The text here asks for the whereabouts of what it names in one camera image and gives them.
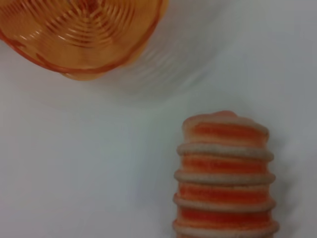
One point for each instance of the striped orange bread loaf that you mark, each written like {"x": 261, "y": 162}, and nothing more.
{"x": 223, "y": 168}

